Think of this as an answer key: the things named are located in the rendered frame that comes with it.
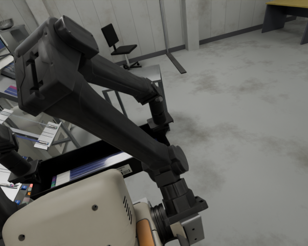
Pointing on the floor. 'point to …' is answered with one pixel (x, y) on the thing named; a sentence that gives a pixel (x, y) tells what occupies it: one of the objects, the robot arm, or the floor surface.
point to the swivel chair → (108, 31)
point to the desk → (272, 20)
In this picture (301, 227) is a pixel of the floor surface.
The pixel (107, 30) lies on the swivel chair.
